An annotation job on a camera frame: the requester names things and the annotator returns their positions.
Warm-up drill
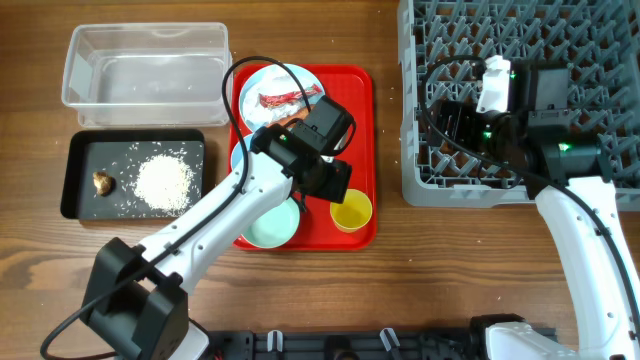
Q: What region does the white crumpled tissue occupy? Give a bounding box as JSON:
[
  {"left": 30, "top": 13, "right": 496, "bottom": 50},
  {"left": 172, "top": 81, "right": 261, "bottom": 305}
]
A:
[{"left": 242, "top": 64, "right": 311, "bottom": 129}]

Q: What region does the mint green bowl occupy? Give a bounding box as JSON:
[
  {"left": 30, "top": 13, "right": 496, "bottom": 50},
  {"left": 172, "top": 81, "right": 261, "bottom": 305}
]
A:
[{"left": 242, "top": 198, "right": 300, "bottom": 249}]

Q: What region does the yellow plastic cup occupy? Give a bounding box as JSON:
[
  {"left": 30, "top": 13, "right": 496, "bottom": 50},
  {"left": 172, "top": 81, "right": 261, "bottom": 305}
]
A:
[{"left": 329, "top": 189, "right": 373, "bottom": 233}]

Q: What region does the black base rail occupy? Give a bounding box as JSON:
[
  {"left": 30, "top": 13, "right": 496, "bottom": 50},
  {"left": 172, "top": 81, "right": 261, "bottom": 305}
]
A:
[{"left": 203, "top": 328, "right": 486, "bottom": 360}]

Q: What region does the black tray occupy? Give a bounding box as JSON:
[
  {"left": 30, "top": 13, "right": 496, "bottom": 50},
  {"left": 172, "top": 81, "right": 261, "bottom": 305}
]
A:
[{"left": 60, "top": 129, "right": 206, "bottom": 221}]

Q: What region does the clear plastic bin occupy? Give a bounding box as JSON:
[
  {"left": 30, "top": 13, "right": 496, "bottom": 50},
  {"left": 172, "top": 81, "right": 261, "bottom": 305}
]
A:
[{"left": 61, "top": 22, "right": 232, "bottom": 128}]

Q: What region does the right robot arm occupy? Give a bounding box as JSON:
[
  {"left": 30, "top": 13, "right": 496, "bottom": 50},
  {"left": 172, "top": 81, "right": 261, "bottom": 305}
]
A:
[{"left": 419, "top": 56, "right": 639, "bottom": 359}]

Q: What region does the white rice pile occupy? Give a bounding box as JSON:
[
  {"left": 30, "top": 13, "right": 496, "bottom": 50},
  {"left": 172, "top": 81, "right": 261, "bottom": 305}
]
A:
[{"left": 134, "top": 155, "right": 195, "bottom": 213}]

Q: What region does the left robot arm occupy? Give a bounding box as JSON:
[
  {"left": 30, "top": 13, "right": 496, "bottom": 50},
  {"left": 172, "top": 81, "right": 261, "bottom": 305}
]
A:
[{"left": 80, "top": 96, "right": 355, "bottom": 360}]

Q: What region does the brown food scrap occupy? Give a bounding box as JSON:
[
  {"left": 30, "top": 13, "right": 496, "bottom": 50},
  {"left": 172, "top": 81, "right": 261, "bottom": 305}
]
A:
[{"left": 92, "top": 172, "right": 115, "bottom": 197}]

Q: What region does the grey dishwasher rack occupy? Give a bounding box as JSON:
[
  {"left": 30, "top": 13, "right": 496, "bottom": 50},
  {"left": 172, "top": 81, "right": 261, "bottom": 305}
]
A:
[{"left": 396, "top": 0, "right": 639, "bottom": 211}]

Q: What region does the red snack wrapper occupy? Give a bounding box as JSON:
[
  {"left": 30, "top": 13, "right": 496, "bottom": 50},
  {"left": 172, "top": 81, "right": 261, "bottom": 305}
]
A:
[{"left": 259, "top": 84, "right": 324, "bottom": 108}]

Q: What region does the large light blue plate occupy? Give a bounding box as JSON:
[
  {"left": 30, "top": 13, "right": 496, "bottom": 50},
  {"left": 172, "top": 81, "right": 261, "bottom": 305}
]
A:
[{"left": 238, "top": 62, "right": 326, "bottom": 134}]

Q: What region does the small light blue bowl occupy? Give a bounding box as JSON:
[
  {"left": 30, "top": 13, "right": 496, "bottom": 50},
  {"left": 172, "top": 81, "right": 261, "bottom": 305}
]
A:
[{"left": 230, "top": 133, "right": 253, "bottom": 170}]

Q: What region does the orange carrot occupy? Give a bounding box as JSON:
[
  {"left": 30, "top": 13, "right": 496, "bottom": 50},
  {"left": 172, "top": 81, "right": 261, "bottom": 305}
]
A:
[{"left": 271, "top": 107, "right": 309, "bottom": 127}]

